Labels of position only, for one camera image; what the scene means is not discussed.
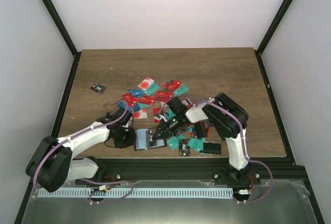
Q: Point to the black frame post right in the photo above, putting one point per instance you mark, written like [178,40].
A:
[273,26]

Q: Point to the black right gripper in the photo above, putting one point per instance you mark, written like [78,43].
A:
[164,129]

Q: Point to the black front rail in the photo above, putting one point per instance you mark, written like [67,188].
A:
[202,169]

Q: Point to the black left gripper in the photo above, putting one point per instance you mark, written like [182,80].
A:
[131,142]

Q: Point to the white card red circle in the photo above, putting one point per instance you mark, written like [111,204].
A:
[146,83]

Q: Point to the teal card right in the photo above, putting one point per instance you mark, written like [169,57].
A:
[181,90]

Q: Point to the black frame post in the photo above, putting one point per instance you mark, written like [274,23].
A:
[60,26]
[273,26]

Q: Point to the black card blank back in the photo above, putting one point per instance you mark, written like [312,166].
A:
[200,130]

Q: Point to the teal card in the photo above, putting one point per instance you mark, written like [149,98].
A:
[151,89]
[181,90]

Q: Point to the teal card top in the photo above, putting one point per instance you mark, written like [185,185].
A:
[151,89]

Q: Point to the black box on cards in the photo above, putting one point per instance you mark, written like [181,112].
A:
[211,148]

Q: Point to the black frame post left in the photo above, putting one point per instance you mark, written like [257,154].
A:
[60,26]

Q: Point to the black VIP card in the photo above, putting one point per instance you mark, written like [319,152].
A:
[98,88]

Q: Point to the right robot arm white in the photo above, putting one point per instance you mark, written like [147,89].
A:
[227,117]

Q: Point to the black leather card holder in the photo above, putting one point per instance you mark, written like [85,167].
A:
[144,140]

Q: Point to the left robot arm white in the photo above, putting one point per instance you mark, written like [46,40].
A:
[54,161]

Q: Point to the blue card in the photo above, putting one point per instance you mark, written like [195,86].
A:
[137,93]

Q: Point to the light blue slotted cable duct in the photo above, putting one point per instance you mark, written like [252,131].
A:
[114,193]

